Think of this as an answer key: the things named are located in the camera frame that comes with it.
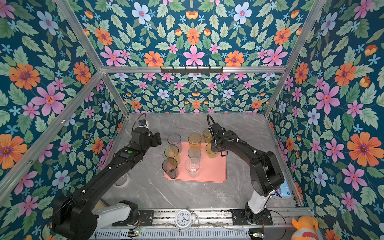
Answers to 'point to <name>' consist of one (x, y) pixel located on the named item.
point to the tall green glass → (172, 151)
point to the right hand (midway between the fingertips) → (217, 146)
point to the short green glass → (209, 151)
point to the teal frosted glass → (194, 152)
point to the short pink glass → (192, 165)
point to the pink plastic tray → (213, 170)
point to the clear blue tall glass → (175, 139)
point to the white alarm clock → (184, 218)
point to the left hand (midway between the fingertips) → (154, 130)
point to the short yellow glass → (207, 135)
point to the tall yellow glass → (194, 140)
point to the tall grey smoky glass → (170, 166)
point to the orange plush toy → (307, 227)
